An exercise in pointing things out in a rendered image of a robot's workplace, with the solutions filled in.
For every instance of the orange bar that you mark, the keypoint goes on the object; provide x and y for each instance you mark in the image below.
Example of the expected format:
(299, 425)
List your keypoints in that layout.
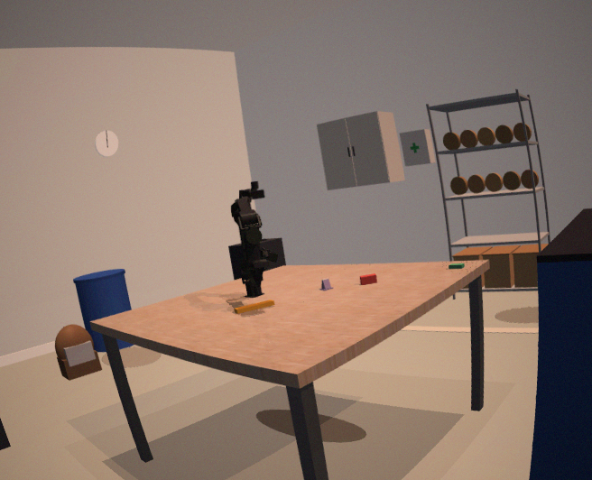
(259, 305)

